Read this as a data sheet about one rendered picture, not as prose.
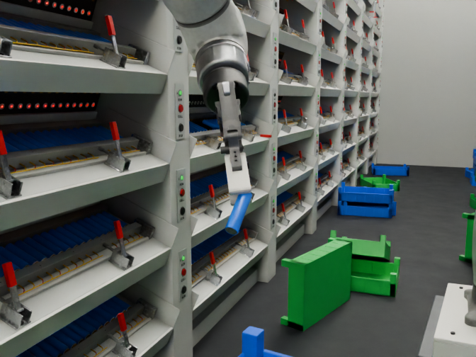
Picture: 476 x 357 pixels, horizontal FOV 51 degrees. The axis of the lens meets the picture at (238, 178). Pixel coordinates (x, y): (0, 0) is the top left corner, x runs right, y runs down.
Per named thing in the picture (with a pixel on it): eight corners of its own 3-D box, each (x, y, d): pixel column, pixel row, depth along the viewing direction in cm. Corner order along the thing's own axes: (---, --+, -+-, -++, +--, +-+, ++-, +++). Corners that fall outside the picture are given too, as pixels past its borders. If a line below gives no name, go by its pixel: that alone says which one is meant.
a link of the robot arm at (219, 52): (248, 78, 89) (252, 100, 86) (198, 84, 89) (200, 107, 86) (246, 36, 82) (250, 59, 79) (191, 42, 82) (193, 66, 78)
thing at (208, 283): (263, 255, 179) (278, 222, 175) (185, 326, 124) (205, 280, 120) (216, 229, 185) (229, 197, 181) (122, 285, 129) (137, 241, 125)
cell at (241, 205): (240, 234, 64) (255, 195, 68) (232, 226, 63) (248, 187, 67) (229, 235, 66) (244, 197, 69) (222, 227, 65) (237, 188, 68)
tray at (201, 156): (264, 150, 173) (275, 125, 170) (183, 176, 118) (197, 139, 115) (216, 127, 179) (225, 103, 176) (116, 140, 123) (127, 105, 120)
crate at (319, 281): (350, 299, 166) (329, 293, 171) (352, 241, 162) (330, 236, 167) (303, 331, 142) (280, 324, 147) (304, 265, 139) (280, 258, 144)
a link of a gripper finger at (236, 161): (238, 144, 72) (237, 129, 70) (242, 170, 69) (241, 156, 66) (228, 145, 72) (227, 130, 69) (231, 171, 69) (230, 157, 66)
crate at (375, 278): (399, 278, 185) (400, 257, 184) (394, 297, 167) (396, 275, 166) (319, 267, 196) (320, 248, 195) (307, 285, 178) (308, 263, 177)
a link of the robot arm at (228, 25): (204, 92, 91) (173, 37, 81) (198, 40, 100) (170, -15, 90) (259, 72, 89) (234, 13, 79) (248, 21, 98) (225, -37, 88)
